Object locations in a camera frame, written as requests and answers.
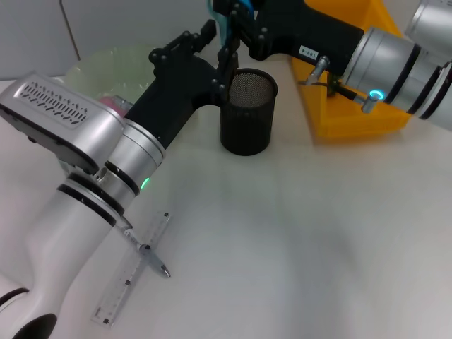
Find green glass fruit plate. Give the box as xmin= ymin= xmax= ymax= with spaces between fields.
xmin=64 ymin=44 xmax=167 ymax=107

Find transparent plastic ruler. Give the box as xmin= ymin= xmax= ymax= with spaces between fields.
xmin=90 ymin=211 xmax=171 ymax=324

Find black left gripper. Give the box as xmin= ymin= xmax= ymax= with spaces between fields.
xmin=125 ymin=20 xmax=241 ymax=151

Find silver ballpoint pen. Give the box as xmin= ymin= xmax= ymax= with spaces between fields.
xmin=119 ymin=222 xmax=172 ymax=278

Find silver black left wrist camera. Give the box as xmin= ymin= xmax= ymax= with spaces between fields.
xmin=0 ymin=71 xmax=126 ymax=174

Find pink peach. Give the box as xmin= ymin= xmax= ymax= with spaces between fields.
xmin=98 ymin=95 xmax=133 ymax=116

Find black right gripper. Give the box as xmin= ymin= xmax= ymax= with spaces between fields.
xmin=213 ymin=0 xmax=364 ymax=77

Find blue scissors with sheath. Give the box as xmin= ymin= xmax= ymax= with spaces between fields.
xmin=206 ymin=0 xmax=256 ymax=45

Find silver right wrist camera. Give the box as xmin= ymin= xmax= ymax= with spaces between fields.
xmin=404 ymin=0 xmax=452 ymax=64

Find yellow plastic bin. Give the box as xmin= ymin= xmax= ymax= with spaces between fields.
xmin=292 ymin=0 xmax=414 ymax=139

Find right gripper cable with connector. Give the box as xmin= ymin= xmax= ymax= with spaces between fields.
xmin=298 ymin=55 xmax=386 ymax=114

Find black mesh pen holder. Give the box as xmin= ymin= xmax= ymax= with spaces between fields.
xmin=218 ymin=69 xmax=279 ymax=157

